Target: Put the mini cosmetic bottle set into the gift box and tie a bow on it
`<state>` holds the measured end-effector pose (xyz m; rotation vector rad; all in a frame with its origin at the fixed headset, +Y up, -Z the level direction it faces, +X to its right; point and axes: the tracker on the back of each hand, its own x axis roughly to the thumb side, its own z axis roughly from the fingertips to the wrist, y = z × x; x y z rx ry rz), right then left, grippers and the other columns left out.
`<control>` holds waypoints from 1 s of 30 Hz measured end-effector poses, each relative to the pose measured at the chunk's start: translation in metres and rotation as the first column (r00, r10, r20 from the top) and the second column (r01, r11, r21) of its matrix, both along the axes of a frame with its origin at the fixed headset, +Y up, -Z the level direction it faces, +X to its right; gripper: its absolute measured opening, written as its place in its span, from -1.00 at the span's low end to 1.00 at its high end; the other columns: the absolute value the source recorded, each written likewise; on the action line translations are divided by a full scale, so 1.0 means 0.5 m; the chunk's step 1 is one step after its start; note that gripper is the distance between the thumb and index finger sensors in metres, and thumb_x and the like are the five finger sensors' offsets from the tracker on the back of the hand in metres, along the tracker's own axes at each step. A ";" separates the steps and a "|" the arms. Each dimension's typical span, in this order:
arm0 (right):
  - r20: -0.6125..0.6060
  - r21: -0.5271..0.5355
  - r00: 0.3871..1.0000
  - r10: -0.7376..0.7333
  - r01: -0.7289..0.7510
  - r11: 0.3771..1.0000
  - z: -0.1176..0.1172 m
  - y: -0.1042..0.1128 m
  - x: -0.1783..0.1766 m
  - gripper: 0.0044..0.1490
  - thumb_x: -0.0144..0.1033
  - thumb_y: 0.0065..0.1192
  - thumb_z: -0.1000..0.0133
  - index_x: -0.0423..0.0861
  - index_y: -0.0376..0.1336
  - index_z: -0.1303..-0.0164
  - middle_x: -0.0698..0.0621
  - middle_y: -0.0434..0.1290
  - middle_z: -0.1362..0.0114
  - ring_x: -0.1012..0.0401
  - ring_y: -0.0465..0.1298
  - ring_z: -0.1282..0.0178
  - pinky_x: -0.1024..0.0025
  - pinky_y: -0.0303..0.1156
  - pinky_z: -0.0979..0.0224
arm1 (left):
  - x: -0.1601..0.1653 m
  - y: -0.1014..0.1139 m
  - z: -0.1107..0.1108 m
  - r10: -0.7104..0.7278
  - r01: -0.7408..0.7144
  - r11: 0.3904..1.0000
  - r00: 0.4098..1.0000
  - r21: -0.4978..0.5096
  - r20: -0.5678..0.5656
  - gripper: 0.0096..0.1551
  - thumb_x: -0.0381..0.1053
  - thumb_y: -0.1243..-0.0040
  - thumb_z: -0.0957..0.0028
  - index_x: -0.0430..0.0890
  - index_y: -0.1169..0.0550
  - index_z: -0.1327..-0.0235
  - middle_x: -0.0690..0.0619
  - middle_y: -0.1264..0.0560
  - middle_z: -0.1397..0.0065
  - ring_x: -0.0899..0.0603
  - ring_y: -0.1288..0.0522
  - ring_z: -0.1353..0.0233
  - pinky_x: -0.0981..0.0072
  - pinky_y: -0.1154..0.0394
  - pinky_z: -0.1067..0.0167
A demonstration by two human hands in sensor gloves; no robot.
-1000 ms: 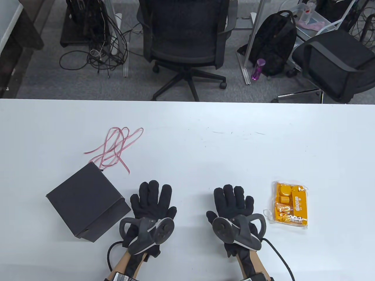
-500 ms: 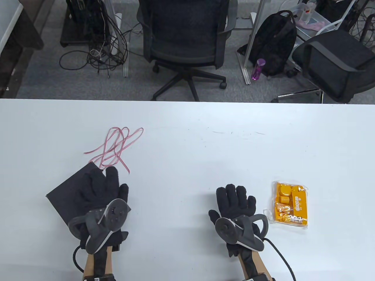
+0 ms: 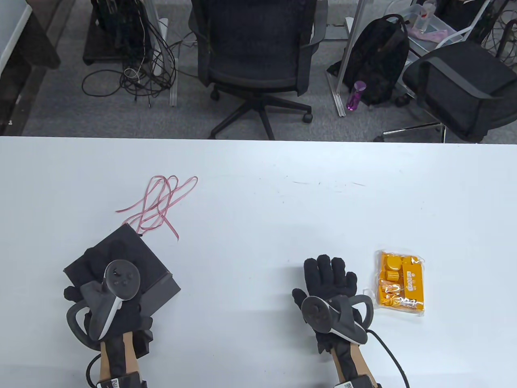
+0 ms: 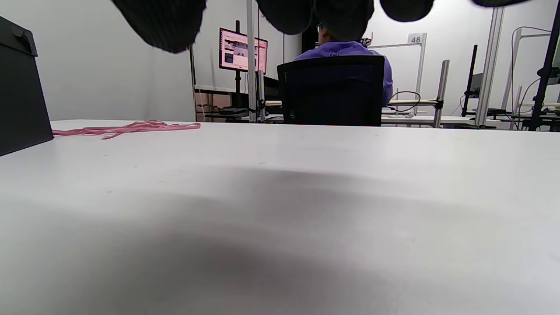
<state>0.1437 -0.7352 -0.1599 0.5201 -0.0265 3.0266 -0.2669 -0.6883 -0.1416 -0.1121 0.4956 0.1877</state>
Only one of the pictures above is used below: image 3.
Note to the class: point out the person's left hand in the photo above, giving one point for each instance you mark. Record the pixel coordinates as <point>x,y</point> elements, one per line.
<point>133,311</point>

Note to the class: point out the person's right hand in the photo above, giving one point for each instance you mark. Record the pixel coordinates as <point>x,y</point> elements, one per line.
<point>328,281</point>

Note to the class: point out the person's right thumb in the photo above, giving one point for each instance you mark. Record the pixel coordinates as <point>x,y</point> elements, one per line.
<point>298,295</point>

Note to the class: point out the person's left little finger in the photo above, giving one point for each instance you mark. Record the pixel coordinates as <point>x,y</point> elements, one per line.
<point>71,293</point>

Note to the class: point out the person's right middle finger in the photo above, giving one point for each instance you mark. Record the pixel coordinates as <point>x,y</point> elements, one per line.
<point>324,268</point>

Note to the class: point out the person's right little finger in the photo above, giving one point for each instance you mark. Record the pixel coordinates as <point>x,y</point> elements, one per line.
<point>351,283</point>

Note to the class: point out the person's left forearm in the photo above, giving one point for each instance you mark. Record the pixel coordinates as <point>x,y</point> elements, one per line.
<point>118,357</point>

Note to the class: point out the person's right forearm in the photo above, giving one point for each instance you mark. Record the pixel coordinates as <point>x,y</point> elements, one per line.
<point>351,361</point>

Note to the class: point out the grey controller on right glove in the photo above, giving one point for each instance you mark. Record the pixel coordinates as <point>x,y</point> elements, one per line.
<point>323,313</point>

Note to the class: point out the grey controller on glove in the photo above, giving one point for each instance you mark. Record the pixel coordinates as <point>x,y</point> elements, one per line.
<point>323,313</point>
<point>106,301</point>

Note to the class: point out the grey controller on left glove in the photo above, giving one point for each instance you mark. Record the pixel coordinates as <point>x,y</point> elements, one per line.
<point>106,301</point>

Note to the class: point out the orange toy set packet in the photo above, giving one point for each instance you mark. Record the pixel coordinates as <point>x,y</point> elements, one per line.
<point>400,283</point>

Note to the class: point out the black square box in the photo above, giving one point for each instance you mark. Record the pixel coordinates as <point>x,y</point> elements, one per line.
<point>155,268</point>

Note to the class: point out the pink ribbon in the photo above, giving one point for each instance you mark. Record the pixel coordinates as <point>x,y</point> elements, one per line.
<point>161,202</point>

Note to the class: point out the purple water bottle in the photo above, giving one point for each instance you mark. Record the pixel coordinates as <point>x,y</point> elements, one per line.
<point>355,96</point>

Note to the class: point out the black backpack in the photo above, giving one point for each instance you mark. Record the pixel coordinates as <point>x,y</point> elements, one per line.
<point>379,56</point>

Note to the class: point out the black office chair chrome base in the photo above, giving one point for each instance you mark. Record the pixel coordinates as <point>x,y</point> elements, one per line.
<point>460,87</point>

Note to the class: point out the black mesh office chair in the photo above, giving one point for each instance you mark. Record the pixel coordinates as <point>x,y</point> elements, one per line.
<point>254,48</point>

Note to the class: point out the dark wooden desk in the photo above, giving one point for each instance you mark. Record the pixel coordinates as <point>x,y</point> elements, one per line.
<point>24,60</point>

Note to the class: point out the pink cloth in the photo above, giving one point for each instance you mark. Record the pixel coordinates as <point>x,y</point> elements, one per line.
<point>432,34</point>

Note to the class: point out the black computer tower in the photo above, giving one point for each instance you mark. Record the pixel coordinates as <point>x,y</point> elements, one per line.
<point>117,28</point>

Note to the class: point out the clear plastic container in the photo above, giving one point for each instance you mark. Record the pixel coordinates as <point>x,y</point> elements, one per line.
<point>420,14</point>

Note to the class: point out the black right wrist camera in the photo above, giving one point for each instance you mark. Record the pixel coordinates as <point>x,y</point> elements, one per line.
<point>357,382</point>

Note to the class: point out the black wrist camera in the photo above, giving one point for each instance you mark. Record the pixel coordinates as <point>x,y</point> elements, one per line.
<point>121,382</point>
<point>357,382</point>

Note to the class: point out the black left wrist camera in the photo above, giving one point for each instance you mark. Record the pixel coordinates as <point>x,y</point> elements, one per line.
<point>121,382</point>

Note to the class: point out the white partition post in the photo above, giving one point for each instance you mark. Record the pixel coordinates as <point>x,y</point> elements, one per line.
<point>173,89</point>

